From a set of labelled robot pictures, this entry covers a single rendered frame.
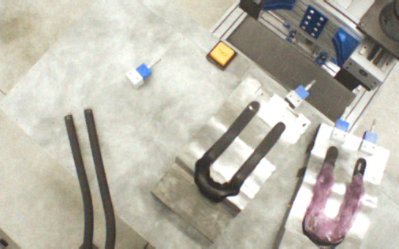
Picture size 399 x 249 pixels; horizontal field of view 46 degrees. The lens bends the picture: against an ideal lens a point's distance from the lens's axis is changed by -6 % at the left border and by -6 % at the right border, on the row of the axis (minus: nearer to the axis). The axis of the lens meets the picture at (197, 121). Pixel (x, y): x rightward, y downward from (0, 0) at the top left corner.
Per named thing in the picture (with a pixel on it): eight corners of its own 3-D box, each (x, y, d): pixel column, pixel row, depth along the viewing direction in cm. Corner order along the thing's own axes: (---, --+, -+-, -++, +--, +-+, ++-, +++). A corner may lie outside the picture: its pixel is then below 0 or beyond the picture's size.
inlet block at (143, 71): (155, 56, 175) (154, 50, 170) (165, 66, 174) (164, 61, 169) (126, 79, 173) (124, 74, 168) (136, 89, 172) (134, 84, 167)
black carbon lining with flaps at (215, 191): (251, 99, 165) (255, 90, 155) (289, 129, 162) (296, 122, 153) (183, 180, 157) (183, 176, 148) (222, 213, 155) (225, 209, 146)
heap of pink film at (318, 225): (320, 157, 161) (326, 153, 154) (367, 176, 160) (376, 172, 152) (292, 231, 155) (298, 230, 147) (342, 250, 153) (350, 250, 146)
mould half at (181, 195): (246, 82, 173) (251, 68, 160) (304, 128, 170) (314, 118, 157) (151, 192, 163) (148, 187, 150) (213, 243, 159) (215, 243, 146)
